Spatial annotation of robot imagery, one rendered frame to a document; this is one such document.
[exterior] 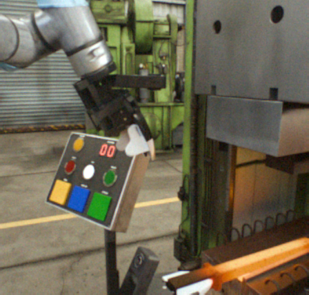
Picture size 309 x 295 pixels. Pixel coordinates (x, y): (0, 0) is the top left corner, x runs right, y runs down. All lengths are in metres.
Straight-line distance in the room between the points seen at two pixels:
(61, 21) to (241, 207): 0.68
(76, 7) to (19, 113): 7.96
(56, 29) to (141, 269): 0.43
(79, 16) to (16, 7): 8.05
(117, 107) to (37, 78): 7.86
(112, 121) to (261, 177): 0.54
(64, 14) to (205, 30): 0.31
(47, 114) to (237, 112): 7.96
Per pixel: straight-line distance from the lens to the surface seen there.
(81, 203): 1.02
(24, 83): 8.41
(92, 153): 1.06
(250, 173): 0.91
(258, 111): 0.57
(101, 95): 0.57
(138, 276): 0.55
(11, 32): 0.52
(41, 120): 8.48
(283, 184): 1.04
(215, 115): 0.66
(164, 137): 5.60
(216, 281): 0.65
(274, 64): 0.55
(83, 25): 0.55
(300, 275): 0.76
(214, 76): 0.66
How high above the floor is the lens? 1.40
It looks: 12 degrees down
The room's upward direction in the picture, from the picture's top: straight up
